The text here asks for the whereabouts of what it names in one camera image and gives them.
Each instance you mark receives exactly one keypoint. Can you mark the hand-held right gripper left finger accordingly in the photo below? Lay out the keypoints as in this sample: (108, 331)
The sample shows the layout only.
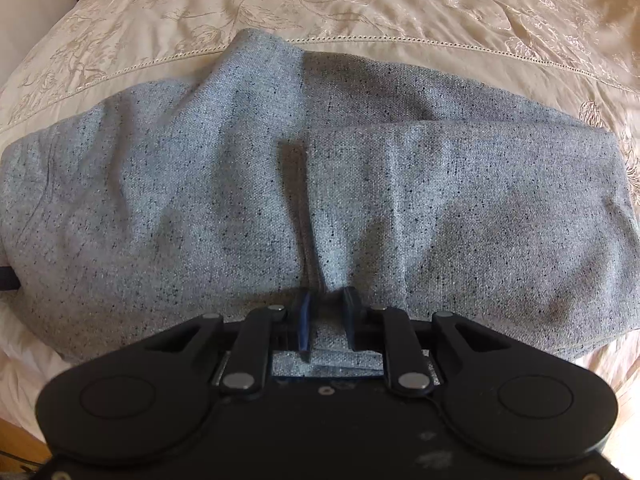
(304, 322)

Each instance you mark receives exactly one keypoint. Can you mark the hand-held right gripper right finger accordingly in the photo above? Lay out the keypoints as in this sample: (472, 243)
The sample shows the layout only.
(350, 317)

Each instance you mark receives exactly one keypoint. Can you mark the grey speckled pants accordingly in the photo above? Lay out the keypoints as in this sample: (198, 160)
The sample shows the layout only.
(175, 200)

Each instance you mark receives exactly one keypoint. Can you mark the cream embroidered bedspread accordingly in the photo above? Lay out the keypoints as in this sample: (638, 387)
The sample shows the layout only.
(400, 5)

